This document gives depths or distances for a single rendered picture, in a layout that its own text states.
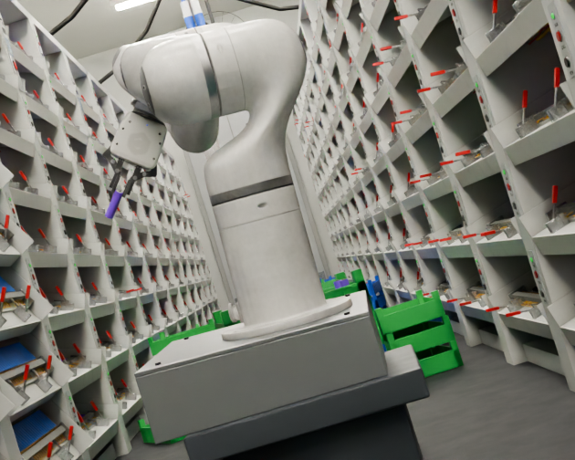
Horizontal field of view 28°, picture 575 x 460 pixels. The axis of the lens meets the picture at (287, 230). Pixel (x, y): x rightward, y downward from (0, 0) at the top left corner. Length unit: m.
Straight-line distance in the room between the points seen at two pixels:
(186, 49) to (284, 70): 0.14
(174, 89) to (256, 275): 0.27
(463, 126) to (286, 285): 1.71
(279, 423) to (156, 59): 0.52
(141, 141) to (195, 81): 0.86
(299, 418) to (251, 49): 0.50
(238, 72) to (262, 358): 0.39
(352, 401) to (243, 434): 0.15
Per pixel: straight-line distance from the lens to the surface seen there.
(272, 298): 1.56
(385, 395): 1.47
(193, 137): 2.06
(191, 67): 1.57
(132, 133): 2.42
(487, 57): 2.42
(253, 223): 1.56
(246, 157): 1.56
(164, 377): 1.51
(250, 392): 1.50
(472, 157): 3.03
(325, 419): 1.47
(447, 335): 3.51
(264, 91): 1.58
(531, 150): 2.31
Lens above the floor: 0.46
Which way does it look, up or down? 1 degrees up
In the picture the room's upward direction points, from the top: 17 degrees counter-clockwise
